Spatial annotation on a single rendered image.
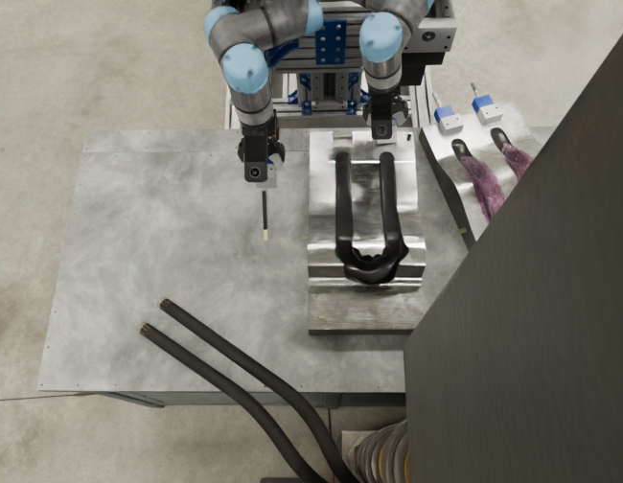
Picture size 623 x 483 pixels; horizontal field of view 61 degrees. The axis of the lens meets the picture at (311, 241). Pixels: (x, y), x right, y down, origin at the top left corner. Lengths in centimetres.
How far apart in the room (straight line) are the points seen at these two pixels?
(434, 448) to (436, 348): 3
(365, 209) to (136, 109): 161
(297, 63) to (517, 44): 143
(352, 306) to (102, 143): 83
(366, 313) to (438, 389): 106
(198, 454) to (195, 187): 104
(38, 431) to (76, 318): 95
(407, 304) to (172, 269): 58
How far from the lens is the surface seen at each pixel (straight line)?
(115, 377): 134
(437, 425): 17
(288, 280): 130
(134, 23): 300
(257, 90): 99
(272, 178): 124
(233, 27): 105
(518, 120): 151
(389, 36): 101
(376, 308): 122
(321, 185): 130
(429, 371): 17
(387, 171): 133
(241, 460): 206
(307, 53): 168
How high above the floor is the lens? 203
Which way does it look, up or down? 68 degrees down
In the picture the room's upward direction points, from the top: 4 degrees counter-clockwise
